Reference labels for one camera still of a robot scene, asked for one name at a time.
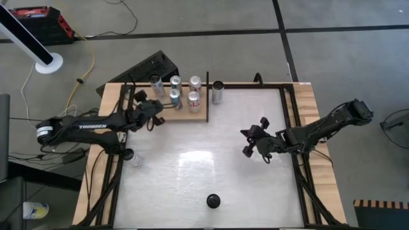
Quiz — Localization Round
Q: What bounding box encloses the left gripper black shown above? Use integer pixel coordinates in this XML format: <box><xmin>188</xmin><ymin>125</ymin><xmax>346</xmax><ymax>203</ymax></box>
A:
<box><xmin>127</xmin><ymin>89</ymin><xmax>166</xmax><ymax>132</ymax></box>

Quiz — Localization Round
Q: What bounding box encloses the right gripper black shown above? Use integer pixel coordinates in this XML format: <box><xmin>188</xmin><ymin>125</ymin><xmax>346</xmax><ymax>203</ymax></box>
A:
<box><xmin>240</xmin><ymin>116</ymin><xmax>281</xmax><ymax>159</ymax></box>

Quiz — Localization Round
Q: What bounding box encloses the white Peach Vibe Celsius can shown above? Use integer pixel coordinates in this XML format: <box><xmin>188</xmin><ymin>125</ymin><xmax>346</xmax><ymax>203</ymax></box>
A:
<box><xmin>122</xmin><ymin>148</ymin><xmax>144</xmax><ymax>169</ymax></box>
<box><xmin>148</xmin><ymin>73</ymin><xmax>166</xmax><ymax>99</ymax></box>

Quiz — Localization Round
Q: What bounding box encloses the blue silver Red Bull can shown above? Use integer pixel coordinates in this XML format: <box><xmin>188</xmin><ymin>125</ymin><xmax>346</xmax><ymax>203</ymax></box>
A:
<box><xmin>169</xmin><ymin>88</ymin><xmax>184</xmax><ymax>111</ymax></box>
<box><xmin>169</xmin><ymin>75</ymin><xmax>183</xmax><ymax>96</ymax></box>

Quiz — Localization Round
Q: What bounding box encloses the white Celsius can orange lettering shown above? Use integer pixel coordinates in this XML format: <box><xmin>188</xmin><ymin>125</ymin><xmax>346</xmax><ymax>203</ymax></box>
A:
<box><xmin>212</xmin><ymin>80</ymin><xmax>225</xmax><ymax>105</ymax></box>

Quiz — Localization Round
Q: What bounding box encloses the black power adapter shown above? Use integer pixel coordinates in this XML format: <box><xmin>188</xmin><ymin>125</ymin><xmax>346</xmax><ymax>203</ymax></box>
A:
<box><xmin>61</xmin><ymin>147</ymin><xmax>86</xmax><ymax>165</ymax></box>

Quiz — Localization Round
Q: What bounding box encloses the black floor beam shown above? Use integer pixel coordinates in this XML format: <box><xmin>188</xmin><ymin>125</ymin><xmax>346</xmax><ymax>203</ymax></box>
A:
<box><xmin>6</xmin><ymin>161</ymin><xmax>83</xmax><ymax>192</ymax></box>

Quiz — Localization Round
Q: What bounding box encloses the red black toolbox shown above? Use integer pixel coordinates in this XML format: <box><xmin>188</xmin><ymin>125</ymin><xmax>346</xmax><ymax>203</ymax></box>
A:
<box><xmin>8</xmin><ymin>5</ymin><xmax>76</xmax><ymax>46</ymax></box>

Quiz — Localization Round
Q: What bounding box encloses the grey floor device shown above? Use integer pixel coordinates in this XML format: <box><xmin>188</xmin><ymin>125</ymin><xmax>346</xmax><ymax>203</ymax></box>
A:
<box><xmin>380</xmin><ymin>112</ymin><xmax>409</xmax><ymax>131</ymax></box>

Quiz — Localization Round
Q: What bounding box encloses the white black pole stand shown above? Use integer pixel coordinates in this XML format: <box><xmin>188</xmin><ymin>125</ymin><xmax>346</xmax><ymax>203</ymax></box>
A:
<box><xmin>0</xmin><ymin>3</ymin><xmax>64</xmax><ymax>75</ymax></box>

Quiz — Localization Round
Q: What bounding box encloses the grey upright panel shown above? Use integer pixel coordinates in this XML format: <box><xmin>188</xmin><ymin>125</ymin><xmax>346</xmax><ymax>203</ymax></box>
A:
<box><xmin>0</xmin><ymin>93</ymin><xmax>11</xmax><ymax>182</ymax></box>

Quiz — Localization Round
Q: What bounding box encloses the black box yellow striped edge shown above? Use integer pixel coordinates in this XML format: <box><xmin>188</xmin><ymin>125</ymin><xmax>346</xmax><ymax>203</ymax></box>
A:
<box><xmin>353</xmin><ymin>199</ymin><xmax>409</xmax><ymax>230</ymax></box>

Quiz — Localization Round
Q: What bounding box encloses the white yellow paper cup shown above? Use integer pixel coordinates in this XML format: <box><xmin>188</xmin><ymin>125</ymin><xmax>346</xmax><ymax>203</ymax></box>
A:
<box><xmin>22</xmin><ymin>201</ymin><xmax>50</xmax><ymax>220</ymax></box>

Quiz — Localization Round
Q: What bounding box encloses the black aluminium table frame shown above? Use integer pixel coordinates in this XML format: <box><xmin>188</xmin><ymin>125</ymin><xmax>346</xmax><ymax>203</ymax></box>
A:
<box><xmin>73</xmin><ymin>81</ymin><xmax>349</xmax><ymax>230</ymax></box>

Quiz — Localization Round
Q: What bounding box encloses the yellow cable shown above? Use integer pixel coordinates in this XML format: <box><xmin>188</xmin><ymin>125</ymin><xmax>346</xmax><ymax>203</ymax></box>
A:
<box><xmin>56</xmin><ymin>0</ymin><xmax>96</xmax><ymax>124</ymax></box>

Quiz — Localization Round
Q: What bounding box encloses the thin black floor cable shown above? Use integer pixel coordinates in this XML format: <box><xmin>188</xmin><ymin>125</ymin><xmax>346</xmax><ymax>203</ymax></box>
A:
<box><xmin>85</xmin><ymin>0</ymin><xmax>139</xmax><ymax>38</ymax></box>

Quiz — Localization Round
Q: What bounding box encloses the black looping floor cable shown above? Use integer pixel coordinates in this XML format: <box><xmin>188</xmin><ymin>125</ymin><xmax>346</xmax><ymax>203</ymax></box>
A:
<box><xmin>378</xmin><ymin>108</ymin><xmax>409</xmax><ymax>167</ymax></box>

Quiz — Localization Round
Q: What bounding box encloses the white cable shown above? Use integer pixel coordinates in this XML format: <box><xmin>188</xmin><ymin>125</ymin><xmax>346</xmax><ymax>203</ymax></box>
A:
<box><xmin>20</xmin><ymin>62</ymin><xmax>79</xmax><ymax>129</ymax></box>

